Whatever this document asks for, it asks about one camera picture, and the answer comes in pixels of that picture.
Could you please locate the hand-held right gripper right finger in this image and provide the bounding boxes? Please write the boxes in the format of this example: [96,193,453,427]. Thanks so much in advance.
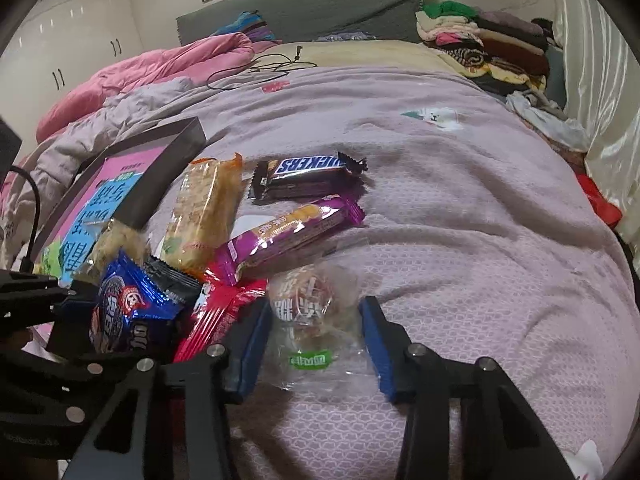
[357,295,576,480]

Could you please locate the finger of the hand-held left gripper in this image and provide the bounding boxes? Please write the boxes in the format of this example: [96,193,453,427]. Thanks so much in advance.
[0,347,146,401]
[0,269,96,343]

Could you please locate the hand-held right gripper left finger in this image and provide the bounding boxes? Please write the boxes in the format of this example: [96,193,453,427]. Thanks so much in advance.
[62,300,273,480]

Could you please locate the red snack packet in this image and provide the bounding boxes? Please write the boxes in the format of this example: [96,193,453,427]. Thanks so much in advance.
[172,265,268,363]

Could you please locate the clear pastry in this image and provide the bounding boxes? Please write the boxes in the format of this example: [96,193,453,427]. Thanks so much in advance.
[267,260,376,391]

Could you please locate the blue cookie packet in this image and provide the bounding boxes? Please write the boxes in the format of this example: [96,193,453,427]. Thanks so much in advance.
[89,249,188,356]

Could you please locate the clear packet with beige snack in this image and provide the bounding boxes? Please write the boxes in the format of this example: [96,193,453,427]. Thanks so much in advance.
[82,217,151,286]

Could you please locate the black snack packet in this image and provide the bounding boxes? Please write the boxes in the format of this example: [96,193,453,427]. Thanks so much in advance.
[145,255,203,311]

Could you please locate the purple snack bar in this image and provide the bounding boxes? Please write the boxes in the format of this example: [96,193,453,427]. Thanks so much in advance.
[212,194,366,283]

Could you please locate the grey box with pink print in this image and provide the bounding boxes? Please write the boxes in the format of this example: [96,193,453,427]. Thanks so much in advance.
[31,116,207,286]

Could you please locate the orange cracker packet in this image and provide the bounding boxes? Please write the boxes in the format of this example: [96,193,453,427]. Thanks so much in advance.
[162,154,244,281]

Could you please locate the lilac blanket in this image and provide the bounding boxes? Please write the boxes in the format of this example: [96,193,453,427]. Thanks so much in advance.
[0,62,636,480]

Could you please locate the brown chocolate bar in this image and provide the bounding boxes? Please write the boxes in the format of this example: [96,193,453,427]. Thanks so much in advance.
[248,151,368,203]

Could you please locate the pink quilt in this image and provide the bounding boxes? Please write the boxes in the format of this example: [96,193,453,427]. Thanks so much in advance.
[36,32,256,143]

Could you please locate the white wardrobe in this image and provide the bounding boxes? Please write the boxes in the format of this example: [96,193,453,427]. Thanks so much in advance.
[0,0,146,131]

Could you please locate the red bag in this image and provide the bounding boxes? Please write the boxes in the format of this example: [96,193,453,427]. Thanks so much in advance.
[575,172,623,228]

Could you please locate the white crumpled cloth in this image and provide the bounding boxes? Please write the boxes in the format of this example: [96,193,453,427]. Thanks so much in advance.
[505,90,591,153]

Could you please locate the beige blanket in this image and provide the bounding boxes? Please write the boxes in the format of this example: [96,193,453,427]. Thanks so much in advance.
[250,39,466,73]

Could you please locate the dark floral pillow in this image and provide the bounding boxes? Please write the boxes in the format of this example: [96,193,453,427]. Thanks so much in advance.
[312,30,381,43]

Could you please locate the blue knit cloth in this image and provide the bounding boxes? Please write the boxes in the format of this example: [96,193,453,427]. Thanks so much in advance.
[210,10,276,43]

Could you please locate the pile of folded clothes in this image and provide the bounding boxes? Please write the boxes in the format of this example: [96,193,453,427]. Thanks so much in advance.
[415,0,563,96]

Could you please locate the grey headboard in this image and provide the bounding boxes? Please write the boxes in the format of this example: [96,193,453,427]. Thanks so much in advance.
[176,0,428,46]

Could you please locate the cream curtain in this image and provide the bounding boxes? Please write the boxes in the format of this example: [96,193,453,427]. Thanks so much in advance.
[552,0,640,241]

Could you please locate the thick black gripper cable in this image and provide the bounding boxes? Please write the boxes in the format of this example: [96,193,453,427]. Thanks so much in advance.
[10,166,42,273]

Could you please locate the thin black cable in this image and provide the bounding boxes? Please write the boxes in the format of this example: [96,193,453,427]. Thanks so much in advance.
[206,45,318,92]

